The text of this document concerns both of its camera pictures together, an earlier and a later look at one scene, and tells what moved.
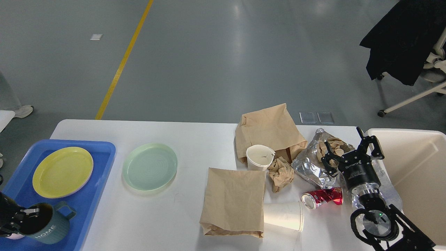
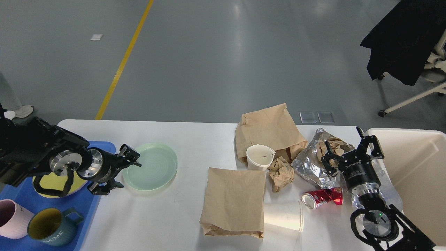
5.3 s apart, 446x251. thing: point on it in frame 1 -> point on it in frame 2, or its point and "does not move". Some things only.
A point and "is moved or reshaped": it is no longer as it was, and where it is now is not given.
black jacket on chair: x=400 y=45 does not move
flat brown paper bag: x=233 y=203 does not move
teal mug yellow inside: x=51 y=226 is moved or reshaped
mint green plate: x=150 y=166 does not move
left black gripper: x=13 y=220 -> x=100 y=167
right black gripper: x=356 y=167 does not move
